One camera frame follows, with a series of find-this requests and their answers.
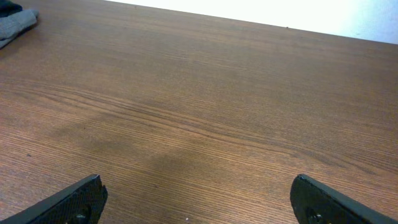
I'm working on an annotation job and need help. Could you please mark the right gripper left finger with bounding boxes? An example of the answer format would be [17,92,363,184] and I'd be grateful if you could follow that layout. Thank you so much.
[1,174,108,224]

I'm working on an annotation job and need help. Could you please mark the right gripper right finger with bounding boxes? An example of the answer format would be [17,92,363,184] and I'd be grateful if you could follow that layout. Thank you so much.
[290,174,397,224]

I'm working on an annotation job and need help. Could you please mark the grey folded garment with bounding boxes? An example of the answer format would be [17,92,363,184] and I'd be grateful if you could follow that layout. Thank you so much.
[1,9,39,48]

